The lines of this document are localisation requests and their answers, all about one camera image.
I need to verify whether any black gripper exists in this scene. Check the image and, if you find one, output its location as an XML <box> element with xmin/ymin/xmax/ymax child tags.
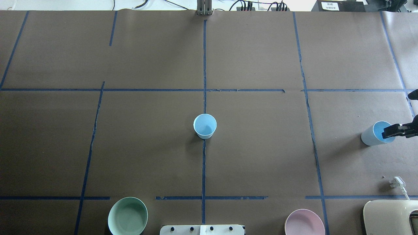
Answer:
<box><xmin>382</xmin><ymin>89</ymin><xmax>418</xmax><ymax>139</ymax></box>

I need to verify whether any black box with label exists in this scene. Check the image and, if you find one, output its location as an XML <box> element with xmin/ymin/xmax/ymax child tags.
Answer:
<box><xmin>311</xmin><ymin>0</ymin><xmax>366</xmax><ymax>12</ymax></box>

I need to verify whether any white power plug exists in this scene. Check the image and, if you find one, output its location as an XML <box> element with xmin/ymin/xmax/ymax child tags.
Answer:
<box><xmin>389</xmin><ymin>176</ymin><xmax>410</xmax><ymax>200</ymax></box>

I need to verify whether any metal camera post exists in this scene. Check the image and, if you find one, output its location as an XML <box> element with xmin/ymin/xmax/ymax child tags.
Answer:
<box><xmin>197</xmin><ymin>0</ymin><xmax>213</xmax><ymax>15</ymax></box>

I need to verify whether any beige appliance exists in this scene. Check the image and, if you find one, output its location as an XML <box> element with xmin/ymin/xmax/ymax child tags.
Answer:
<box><xmin>363</xmin><ymin>199</ymin><xmax>418</xmax><ymax>235</ymax></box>

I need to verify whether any green bowl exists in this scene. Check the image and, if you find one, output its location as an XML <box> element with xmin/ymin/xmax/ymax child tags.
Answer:
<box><xmin>107</xmin><ymin>197</ymin><xmax>148</xmax><ymax>235</ymax></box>

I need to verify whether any pink bowl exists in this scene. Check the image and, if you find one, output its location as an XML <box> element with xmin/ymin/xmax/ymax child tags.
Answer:
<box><xmin>284</xmin><ymin>209</ymin><xmax>326</xmax><ymax>235</ymax></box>

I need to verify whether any light blue cup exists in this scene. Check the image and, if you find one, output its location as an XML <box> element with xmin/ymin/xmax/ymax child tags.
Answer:
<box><xmin>360</xmin><ymin>121</ymin><xmax>395</xmax><ymax>146</ymax></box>
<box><xmin>193</xmin><ymin>114</ymin><xmax>217</xmax><ymax>140</ymax></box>

